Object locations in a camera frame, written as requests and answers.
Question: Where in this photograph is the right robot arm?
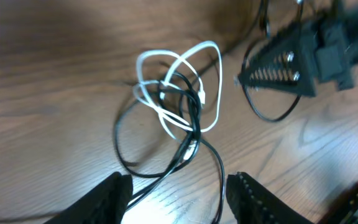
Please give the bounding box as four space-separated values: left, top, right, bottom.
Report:
238 1 358 97

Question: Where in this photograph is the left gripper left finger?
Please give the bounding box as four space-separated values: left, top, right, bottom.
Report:
45 172 133 224

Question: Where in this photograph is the white usb cable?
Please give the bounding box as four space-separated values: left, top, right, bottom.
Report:
132 40 224 162

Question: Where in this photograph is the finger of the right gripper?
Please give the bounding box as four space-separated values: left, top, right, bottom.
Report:
239 23 318 97

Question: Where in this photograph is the black usb cable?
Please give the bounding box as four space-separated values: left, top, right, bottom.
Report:
241 0 303 123
112 70 226 224

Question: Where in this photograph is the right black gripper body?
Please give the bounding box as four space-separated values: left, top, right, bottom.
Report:
300 16 355 92

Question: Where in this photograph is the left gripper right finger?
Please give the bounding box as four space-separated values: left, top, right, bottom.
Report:
226 172 312 224

